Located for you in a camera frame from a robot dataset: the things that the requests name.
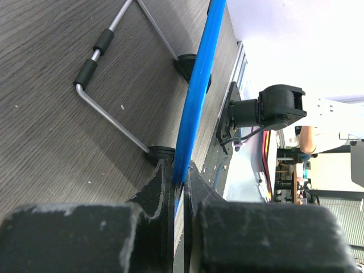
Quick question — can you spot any person in background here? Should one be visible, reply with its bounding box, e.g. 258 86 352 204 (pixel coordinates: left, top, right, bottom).
295 125 353 156

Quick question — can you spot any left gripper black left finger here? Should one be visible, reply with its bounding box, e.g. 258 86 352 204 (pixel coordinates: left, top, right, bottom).
1 160 174 272

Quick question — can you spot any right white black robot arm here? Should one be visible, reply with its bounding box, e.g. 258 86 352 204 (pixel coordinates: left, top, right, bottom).
227 85 363 140

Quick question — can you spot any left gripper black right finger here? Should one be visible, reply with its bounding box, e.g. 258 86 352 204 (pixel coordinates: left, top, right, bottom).
184 163 358 272

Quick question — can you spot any metal wire whiteboard stand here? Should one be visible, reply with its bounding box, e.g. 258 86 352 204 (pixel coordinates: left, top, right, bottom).
86 1 208 147

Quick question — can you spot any blue framed whiteboard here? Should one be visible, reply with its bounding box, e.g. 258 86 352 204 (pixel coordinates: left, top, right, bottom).
172 0 226 214

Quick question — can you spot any aluminium frame rail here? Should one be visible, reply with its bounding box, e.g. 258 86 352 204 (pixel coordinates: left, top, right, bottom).
231 40 247 89

